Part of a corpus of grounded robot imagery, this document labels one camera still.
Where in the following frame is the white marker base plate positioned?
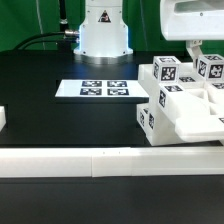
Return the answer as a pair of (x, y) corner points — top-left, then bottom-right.
(55, 79), (148, 98)

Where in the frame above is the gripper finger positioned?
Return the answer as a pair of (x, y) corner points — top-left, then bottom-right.
(186, 40), (202, 68)

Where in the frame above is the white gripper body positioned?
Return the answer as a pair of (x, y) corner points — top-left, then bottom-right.
(160, 0), (224, 41)

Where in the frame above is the black cable with connector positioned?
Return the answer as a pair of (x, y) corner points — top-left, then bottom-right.
(13, 29), (81, 51)

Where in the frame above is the white left fence piece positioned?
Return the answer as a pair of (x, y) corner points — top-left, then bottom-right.
(0, 106), (6, 132)

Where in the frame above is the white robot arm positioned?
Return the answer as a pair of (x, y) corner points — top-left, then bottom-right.
(74, 0), (224, 64)

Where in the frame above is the white chair back frame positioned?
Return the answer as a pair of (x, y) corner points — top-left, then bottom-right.
(137, 61), (224, 143)

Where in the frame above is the white front fence rail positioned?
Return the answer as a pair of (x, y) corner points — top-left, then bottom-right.
(0, 146), (224, 178)

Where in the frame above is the tagged white cube nut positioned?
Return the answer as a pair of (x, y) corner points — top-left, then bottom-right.
(153, 56), (180, 83)

